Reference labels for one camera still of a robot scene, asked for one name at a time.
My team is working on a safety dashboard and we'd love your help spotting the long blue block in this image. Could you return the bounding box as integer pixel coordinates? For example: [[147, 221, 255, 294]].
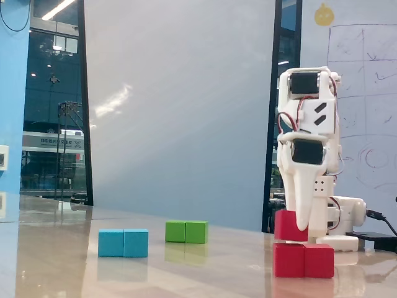
[[98, 228, 149, 258]]

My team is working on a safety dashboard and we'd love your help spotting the yellow round sticker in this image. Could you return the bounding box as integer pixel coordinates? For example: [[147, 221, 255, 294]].
[[314, 2, 336, 27]]

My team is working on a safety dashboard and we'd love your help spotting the flat black box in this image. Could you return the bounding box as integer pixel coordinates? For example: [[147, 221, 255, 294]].
[[346, 231, 397, 251]]

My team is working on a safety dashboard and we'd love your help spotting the black window frame post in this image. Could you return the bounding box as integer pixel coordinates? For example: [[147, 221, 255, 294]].
[[76, 0, 94, 206], [261, 0, 303, 234]]

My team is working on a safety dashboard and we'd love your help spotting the black metal scaffold tower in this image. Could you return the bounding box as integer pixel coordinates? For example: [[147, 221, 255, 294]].
[[56, 101, 84, 200]]

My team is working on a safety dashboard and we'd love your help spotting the long green block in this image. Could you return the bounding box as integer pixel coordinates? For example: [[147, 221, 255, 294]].
[[164, 220, 209, 245]]

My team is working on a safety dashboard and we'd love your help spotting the thin black hanging cable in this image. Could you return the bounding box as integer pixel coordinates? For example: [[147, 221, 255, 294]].
[[0, 0, 32, 32]]

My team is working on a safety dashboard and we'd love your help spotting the long red block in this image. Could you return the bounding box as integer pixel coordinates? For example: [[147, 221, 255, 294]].
[[272, 243, 335, 279]]

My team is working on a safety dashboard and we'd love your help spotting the small red cube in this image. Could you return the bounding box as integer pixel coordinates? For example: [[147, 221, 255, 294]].
[[274, 209, 310, 243]]

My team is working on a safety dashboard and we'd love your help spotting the black power cable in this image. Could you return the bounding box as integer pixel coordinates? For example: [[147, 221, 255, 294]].
[[365, 209, 397, 237]]

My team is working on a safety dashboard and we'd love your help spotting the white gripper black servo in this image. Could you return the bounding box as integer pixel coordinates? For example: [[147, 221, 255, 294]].
[[277, 132, 331, 232]]

